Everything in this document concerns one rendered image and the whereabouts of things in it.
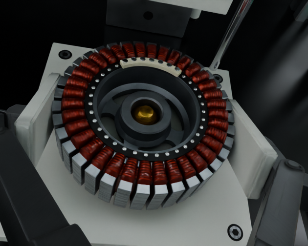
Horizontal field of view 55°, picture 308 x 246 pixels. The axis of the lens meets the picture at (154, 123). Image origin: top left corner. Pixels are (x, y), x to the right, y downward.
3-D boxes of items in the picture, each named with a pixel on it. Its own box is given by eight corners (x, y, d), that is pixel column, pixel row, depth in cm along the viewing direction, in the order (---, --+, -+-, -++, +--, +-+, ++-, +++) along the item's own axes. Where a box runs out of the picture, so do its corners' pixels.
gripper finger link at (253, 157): (265, 153, 14) (279, 154, 15) (226, 97, 21) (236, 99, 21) (246, 199, 16) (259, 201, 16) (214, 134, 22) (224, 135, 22)
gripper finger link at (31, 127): (31, 178, 14) (14, 177, 14) (60, 114, 20) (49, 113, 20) (31, 124, 13) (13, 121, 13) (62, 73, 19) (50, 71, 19)
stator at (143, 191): (223, 220, 19) (250, 201, 15) (37, 203, 17) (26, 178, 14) (210, 83, 25) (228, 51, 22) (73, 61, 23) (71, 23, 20)
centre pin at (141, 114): (152, 146, 20) (161, 126, 18) (124, 143, 20) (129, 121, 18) (153, 122, 21) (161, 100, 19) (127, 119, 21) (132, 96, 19)
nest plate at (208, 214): (247, 257, 19) (256, 254, 18) (-3, 241, 17) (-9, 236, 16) (223, 79, 27) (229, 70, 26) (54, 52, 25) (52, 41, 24)
